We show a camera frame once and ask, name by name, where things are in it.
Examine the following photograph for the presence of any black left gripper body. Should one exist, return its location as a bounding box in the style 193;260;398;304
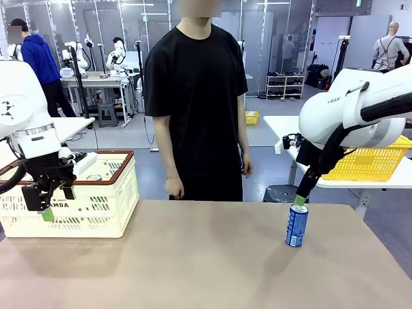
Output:
23;153;79;194

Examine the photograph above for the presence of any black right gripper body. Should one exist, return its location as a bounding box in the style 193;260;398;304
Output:
295;141;323;170

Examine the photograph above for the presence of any person's left forearm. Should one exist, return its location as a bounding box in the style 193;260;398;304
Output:
237;94;251;157

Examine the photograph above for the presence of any person's right forearm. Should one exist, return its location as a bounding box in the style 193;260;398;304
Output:
153;115;178;180

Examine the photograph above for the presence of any cream shopping basket brown rim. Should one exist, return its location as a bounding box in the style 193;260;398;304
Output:
0;150;140;239

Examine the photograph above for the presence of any large yellow plastic basket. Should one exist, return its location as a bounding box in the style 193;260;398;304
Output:
321;135;412;182

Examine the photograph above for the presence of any person's left hand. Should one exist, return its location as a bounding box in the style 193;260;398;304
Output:
241;153;254;179

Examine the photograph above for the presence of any person's right hand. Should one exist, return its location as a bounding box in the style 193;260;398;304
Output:
164;175;185;200

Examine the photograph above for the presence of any black plastic stool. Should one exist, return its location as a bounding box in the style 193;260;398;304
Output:
262;185;305;203

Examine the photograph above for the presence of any white side table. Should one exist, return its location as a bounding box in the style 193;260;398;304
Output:
263;115;412;190

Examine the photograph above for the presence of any white desk with thin edge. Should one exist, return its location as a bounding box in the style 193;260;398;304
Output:
53;116;97;144

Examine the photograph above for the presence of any wooden shoe rack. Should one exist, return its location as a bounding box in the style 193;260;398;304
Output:
265;74;305;100

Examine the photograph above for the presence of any black bag on floor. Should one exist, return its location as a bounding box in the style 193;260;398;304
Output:
306;64;330;89

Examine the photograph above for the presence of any grey step stool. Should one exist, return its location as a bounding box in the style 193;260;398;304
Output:
97;102;118;128

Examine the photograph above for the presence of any black pole with white top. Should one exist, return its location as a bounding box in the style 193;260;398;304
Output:
331;35;351;82

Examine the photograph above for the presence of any white background workbench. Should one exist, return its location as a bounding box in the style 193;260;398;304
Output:
61;70;133;128

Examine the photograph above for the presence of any man in blue hoodie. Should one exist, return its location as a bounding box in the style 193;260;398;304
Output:
10;18;77;118

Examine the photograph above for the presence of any person in black t-shirt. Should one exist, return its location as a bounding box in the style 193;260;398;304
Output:
143;19;249;202

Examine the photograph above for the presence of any mannequin with grey apron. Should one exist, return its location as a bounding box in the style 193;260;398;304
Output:
371;21;411;73

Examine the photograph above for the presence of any thin black tripod pole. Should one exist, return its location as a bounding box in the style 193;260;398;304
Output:
135;41;146;98

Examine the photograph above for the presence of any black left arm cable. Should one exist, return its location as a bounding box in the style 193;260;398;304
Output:
0;160;33;196

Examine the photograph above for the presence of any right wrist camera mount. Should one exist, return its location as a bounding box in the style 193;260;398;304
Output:
274;133;305;155

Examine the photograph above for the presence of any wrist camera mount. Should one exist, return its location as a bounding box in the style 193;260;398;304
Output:
274;133;305;155
59;145;99;176

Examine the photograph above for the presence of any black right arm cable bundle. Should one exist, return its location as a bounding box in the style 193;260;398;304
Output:
313;92;412;177

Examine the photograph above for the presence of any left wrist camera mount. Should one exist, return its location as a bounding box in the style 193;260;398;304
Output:
59;145;99;176

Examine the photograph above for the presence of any black camera tripod stand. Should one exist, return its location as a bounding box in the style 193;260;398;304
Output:
65;44;91;119

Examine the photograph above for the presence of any white robot with black straps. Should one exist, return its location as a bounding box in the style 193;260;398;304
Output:
6;43;24;62

